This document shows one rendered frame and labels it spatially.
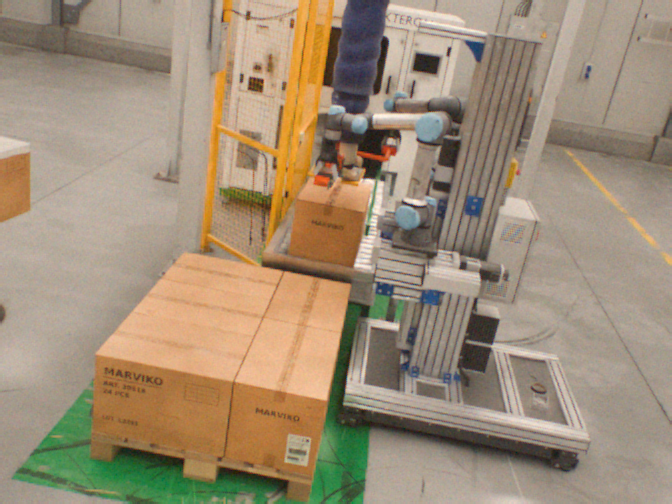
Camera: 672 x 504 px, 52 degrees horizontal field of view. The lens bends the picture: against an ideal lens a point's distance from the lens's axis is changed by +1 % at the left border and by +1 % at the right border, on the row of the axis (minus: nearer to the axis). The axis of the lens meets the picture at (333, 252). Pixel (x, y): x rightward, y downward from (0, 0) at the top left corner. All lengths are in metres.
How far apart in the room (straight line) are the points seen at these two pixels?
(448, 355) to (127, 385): 1.69
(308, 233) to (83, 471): 1.74
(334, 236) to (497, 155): 1.12
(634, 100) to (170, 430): 11.18
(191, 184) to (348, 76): 1.55
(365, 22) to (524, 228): 1.32
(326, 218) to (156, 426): 1.55
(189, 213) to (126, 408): 2.01
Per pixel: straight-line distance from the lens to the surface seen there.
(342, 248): 4.00
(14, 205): 4.23
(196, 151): 4.70
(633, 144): 13.19
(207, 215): 5.37
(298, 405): 2.93
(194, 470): 3.25
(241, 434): 3.07
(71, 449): 3.44
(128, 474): 3.30
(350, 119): 3.22
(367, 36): 3.71
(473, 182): 3.42
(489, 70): 3.32
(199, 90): 4.61
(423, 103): 3.74
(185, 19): 6.81
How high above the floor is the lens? 2.18
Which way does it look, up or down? 22 degrees down
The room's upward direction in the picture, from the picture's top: 10 degrees clockwise
